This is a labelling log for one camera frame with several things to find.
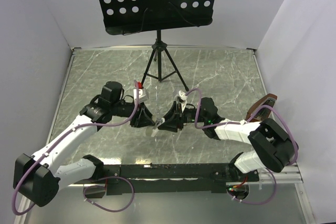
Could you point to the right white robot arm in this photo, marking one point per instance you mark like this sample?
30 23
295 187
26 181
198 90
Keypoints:
273 147

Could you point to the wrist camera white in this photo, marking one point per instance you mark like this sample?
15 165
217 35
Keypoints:
181 99
140 94

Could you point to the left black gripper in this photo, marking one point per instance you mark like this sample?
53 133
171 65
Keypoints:
142 117

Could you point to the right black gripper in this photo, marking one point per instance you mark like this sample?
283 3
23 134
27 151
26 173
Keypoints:
172 124

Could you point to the aluminium rail frame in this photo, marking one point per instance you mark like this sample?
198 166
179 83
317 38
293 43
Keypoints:
231 77

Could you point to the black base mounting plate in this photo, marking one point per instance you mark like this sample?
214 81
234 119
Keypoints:
166 178

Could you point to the brown wooden metronome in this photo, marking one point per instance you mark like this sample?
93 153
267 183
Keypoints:
269 100

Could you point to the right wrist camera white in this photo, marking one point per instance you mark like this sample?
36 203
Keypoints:
181 99

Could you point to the black perforated music stand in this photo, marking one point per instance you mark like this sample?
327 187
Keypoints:
128 17

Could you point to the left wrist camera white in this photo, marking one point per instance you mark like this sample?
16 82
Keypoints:
140 94

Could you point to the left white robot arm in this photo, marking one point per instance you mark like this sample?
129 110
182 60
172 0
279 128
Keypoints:
40 176

